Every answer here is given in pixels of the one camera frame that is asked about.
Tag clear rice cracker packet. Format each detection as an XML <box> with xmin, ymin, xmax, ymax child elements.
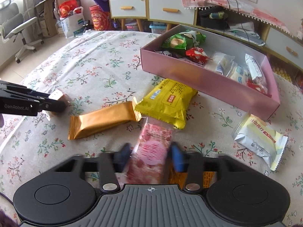
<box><xmin>227</xmin><ymin>62</ymin><xmax>250</xmax><ymax>85</ymax></box>

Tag pink cardboard box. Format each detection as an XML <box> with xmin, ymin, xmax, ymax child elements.
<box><xmin>141</xmin><ymin>25</ymin><xmax>280</xmax><ymax>120</ymax></box>

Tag green snack bag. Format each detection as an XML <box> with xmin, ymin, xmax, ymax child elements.
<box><xmin>161</xmin><ymin>30</ymin><xmax>206</xmax><ymax>55</ymax></box>

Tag gold orange snack bar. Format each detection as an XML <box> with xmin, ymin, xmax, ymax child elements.
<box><xmin>68</xmin><ymin>99</ymin><xmax>142</xmax><ymax>140</ymax></box>

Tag pink cloth on cabinet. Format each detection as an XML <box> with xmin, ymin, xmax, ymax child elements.
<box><xmin>182</xmin><ymin>0</ymin><xmax>291</xmax><ymax>35</ymax></box>

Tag red cartoon gift bag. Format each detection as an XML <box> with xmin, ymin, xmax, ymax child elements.
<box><xmin>89</xmin><ymin>5</ymin><xmax>112</xmax><ymax>31</ymax></box>

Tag pink peach oolong snack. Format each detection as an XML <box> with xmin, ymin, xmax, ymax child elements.
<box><xmin>125</xmin><ymin>117</ymin><xmax>175</xmax><ymax>184</ymax></box>

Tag pizza print snack packet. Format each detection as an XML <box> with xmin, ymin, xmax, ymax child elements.
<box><xmin>245</xmin><ymin>54</ymin><xmax>266</xmax><ymax>86</ymax></box>

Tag grey office chair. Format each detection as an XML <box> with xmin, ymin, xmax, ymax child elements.
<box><xmin>1</xmin><ymin>0</ymin><xmax>44</xmax><ymax>64</ymax></box>

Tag clear plastic storage bin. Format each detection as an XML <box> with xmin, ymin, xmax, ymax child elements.
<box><xmin>149</xmin><ymin>22</ymin><xmax>166</xmax><ymax>34</ymax></box>

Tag small brown snack packet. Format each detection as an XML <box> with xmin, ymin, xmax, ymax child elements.
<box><xmin>43</xmin><ymin>89</ymin><xmax>69</xmax><ymax>121</ymax></box>

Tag yellow snack bag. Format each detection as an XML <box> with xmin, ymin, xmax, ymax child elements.
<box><xmin>135</xmin><ymin>79</ymin><xmax>198</xmax><ymax>130</ymax></box>

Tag yellow egg tray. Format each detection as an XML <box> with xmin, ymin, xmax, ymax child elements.
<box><xmin>270</xmin><ymin>59</ymin><xmax>292</xmax><ymax>82</ymax></box>

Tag black cable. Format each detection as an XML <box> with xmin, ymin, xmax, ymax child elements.
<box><xmin>221</xmin><ymin>0</ymin><xmax>264</xmax><ymax>47</ymax></box>

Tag wooden white drawer cabinet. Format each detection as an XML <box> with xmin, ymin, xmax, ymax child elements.
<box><xmin>109</xmin><ymin>0</ymin><xmax>302</xmax><ymax>69</ymax></box>

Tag red white candy packet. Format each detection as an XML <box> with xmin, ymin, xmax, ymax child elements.
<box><xmin>185</xmin><ymin>47</ymin><xmax>212</xmax><ymax>65</ymax></box>

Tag pale yellow white snack packet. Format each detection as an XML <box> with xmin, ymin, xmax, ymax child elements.
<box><xmin>232</xmin><ymin>112</ymin><xmax>289</xmax><ymax>171</ymax></box>

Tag orange silver snack packet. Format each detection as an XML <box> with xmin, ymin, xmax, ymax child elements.
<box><xmin>167</xmin><ymin>166</ymin><xmax>217</xmax><ymax>189</ymax></box>

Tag white red shopping bag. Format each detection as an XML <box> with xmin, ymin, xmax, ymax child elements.
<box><xmin>59</xmin><ymin>0</ymin><xmax>84</xmax><ymax>38</ymax></box>

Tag clear white snack packet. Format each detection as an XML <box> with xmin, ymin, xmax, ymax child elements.
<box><xmin>204</xmin><ymin>52</ymin><xmax>235</xmax><ymax>75</ymax></box>

